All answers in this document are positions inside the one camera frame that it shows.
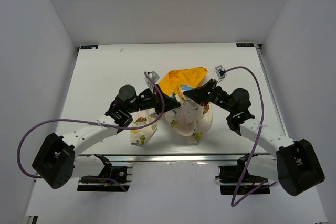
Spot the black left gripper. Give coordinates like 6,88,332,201
128,85,181,116

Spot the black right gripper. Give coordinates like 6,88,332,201
184,78,236,114

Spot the yellow cream dinosaur print jacket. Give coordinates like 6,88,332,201
130,67,213,147

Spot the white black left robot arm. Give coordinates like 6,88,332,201
32,85,180,189

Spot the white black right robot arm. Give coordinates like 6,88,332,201
184,79,325,196

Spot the blue left corner label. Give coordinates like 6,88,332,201
80,45,98,50

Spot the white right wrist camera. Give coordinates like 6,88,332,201
211,65,227,88

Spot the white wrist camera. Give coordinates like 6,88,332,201
211,65,227,88
144,71,160,92

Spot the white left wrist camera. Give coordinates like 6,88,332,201
144,71,160,92

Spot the aluminium front table rail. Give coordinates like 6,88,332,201
76,152,274,164

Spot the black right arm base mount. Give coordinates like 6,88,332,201
215,153,270,195

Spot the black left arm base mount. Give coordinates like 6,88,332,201
77,154,133,193

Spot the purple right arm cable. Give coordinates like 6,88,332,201
222,66,278,207

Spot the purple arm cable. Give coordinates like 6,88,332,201
222,66,278,207
18,71,166,192

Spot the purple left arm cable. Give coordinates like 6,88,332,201
18,71,166,192

